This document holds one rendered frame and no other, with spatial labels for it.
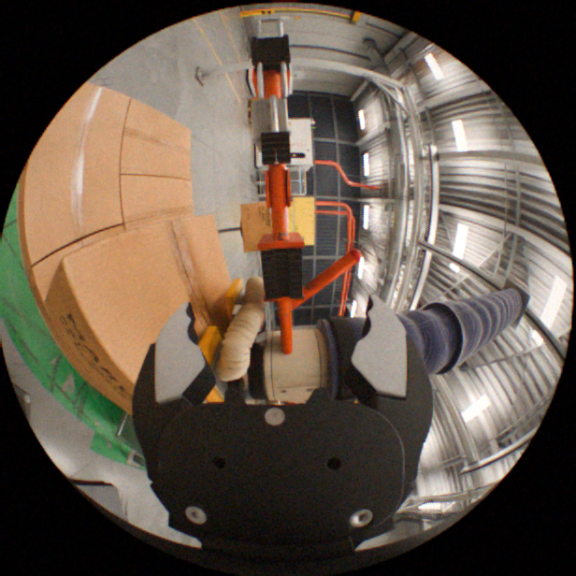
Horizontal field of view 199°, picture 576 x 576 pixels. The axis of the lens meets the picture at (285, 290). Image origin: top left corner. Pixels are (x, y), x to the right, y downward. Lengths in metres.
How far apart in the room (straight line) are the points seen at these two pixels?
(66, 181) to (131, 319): 0.54
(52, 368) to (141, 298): 1.00
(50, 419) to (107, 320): 1.10
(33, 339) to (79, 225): 0.68
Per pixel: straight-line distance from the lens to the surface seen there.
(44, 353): 1.16
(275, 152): 0.21
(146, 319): 0.24
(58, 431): 1.30
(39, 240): 0.60
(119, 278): 0.22
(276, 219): 0.21
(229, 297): 0.35
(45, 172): 0.67
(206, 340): 0.26
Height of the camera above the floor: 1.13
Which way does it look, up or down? 1 degrees down
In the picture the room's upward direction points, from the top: 88 degrees clockwise
